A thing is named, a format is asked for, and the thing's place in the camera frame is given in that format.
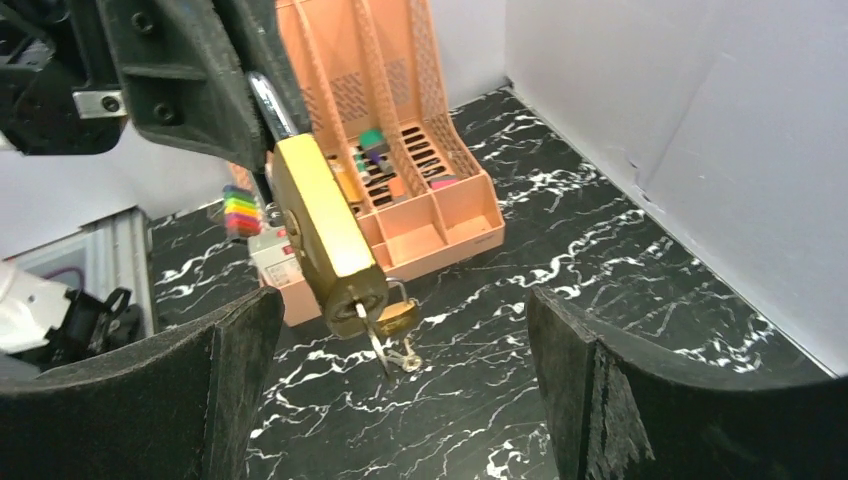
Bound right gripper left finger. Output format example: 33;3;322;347
1;287;285;479

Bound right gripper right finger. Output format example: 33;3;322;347
526;287;847;479

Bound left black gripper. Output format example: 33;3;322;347
1;1;267;170

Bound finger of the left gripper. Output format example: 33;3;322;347
215;0;312;133

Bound medium brass padlock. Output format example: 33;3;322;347
247;71;388;340

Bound small brass padlock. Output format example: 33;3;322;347
375;277;421;339

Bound orange plastic desk organizer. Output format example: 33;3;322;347
228;0;507;328

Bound coloured marker set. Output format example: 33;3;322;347
222;185;262;238

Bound white staple box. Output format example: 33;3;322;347
247;227;303;288

